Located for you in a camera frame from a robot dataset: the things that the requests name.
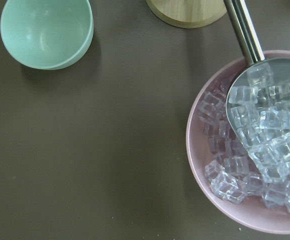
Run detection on mint green bowl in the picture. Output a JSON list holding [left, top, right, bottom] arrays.
[[0, 0, 94, 70]]

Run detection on pink bowl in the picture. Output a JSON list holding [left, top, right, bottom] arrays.
[[185, 57, 290, 235]]

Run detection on metal ice scoop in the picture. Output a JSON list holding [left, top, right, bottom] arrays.
[[224, 0, 290, 182]]

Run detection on wooden glass stand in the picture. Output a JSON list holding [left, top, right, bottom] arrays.
[[146, 0, 227, 29]]

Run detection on clear ice cubes pile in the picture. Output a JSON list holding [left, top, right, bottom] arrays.
[[198, 60, 290, 214]]

